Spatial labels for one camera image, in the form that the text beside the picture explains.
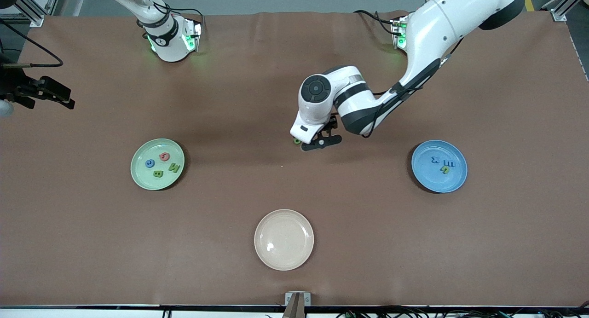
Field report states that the brown table mat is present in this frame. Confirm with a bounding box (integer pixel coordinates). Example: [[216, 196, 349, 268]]
[[0, 11, 589, 307]]

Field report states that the blue plate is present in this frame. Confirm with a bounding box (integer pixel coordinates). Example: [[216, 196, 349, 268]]
[[411, 139, 468, 194]]

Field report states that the beige plate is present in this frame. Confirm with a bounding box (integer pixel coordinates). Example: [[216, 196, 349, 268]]
[[254, 209, 315, 271]]

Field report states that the green plate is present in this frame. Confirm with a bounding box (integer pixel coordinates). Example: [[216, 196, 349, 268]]
[[130, 138, 185, 191]]

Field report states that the black base cable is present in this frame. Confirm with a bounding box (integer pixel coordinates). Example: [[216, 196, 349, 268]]
[[353, 9, 397, 35], [154, 0, 204, 19]]

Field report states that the metal mount bracket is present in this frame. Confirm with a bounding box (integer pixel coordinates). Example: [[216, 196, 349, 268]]
[[285, 291, 312, 307]]

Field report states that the grey camera stand pole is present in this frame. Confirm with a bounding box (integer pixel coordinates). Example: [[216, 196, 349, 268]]
[[282, 294, 306, 318]]

